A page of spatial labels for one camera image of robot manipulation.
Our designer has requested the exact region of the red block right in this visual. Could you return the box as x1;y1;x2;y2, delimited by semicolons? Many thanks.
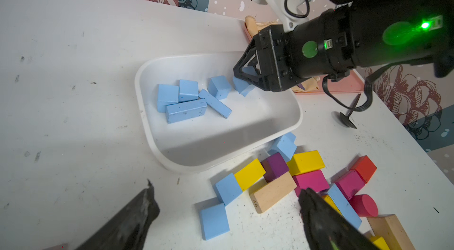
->
350;155;377;184

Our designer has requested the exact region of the magenta cylinder block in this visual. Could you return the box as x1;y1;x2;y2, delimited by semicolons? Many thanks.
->
349;194;378;218

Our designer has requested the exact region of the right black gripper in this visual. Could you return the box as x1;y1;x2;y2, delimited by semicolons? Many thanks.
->
233;25;294;92

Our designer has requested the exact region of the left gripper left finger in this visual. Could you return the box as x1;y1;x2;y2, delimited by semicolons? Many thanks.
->
78;181;160;250

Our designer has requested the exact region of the blue L block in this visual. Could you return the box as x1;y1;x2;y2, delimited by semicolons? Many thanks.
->
199;173;243;241

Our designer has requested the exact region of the pale wooden flat block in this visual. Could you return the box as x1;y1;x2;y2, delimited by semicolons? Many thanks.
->
250;172;296;214

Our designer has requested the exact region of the yellow block top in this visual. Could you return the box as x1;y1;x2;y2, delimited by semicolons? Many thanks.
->
287;150;325;176

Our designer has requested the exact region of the purple block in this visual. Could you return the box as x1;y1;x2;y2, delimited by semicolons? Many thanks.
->
261;153;289;183

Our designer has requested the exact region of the wooden block right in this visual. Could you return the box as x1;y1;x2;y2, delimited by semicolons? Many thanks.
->
367;215;415;250

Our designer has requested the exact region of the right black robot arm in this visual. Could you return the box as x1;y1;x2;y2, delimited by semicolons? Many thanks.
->
233;0;454;112

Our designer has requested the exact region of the blue blocks top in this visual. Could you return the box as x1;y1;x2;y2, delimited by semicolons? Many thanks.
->
268;133;297;162

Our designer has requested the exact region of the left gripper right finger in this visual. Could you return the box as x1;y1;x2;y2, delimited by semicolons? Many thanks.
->
299;189;377;250

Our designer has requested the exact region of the white ceramic serving dish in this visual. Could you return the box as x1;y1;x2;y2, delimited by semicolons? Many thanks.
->
135;51;303;173

